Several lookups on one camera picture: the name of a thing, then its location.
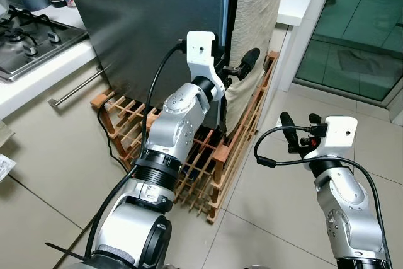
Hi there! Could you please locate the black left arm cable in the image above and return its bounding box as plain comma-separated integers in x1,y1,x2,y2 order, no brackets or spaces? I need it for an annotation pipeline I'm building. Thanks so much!
84,39,190,260

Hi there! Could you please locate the glass sliding door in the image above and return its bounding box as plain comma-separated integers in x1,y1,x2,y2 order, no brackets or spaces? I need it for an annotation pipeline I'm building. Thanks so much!
293,0,403,103

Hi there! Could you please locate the thin black power cord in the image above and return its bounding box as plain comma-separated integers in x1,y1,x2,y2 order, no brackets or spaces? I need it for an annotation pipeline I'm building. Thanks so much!
96,100,128,170

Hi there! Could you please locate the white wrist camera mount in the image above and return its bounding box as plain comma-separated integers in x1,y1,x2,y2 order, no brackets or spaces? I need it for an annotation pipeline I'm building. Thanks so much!
308,115,359,160
184,31,227,101

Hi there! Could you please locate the silver drawer handle bar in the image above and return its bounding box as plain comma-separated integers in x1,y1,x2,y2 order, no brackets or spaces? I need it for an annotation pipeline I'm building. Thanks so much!
48,66,109,108

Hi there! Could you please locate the beige cloth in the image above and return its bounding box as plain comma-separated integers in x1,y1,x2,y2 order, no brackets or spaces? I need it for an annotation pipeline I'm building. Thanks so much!
223,0,290,135

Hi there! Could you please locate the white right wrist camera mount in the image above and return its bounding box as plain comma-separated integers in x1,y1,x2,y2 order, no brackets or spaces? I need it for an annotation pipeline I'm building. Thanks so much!
308,115,359,160

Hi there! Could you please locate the steel gas hob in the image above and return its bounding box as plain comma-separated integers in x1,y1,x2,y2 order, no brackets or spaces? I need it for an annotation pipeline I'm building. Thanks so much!
0,6,89,83

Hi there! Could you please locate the white printed paper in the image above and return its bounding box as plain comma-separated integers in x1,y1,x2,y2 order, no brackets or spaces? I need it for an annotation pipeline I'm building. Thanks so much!
0,153,17,183

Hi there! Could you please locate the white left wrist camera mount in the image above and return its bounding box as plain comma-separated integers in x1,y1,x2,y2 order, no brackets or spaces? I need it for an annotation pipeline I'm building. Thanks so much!
184,31,227,101

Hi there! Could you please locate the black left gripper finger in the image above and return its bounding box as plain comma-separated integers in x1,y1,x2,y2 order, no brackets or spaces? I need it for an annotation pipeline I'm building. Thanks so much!
237,47,261,74

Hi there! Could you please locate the beige cabinet with white countertop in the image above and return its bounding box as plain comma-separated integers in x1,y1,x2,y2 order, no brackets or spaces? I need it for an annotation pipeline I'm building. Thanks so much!
0,0,114,122

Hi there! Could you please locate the dark grey mini fridge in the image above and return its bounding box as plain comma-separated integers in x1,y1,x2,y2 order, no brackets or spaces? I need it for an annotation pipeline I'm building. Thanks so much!
62,0,241,132

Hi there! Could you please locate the wooden wine rack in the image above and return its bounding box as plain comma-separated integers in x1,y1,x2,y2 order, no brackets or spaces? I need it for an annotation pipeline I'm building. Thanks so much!
90,51,280,224

